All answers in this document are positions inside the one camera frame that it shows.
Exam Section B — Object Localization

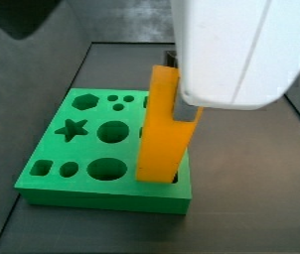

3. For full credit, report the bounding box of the green foam shape-sorter block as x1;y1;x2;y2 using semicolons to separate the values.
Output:
15;88;192;214

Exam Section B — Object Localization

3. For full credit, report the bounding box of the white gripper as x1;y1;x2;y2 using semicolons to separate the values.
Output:
171;0;300;110

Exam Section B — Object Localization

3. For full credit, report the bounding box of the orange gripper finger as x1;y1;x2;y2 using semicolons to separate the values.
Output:
136;65;204;183

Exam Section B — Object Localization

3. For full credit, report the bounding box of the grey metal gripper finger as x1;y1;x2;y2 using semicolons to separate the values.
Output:
165;51;199;122

